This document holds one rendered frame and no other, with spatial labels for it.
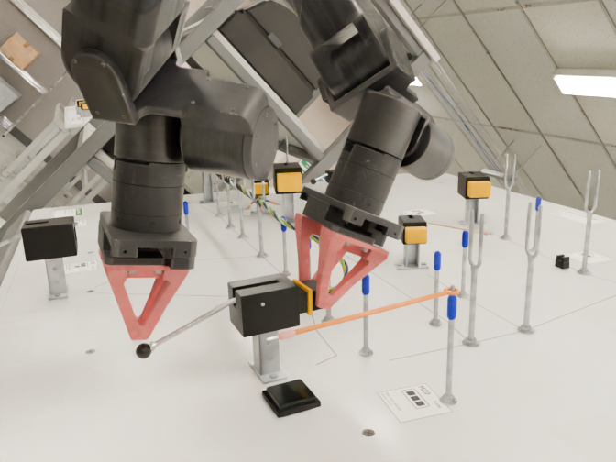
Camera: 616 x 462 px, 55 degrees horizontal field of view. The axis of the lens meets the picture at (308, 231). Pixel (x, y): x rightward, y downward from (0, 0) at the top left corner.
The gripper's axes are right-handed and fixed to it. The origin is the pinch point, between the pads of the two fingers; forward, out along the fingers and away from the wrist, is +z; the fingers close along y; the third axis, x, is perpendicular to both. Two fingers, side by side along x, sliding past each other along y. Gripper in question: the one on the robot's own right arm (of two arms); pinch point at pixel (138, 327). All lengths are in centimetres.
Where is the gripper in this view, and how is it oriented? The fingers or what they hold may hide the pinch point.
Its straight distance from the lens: 53.4
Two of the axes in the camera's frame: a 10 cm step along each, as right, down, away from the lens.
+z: -1.2, 9.7, 2.1
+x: -9.1, -0.3, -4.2
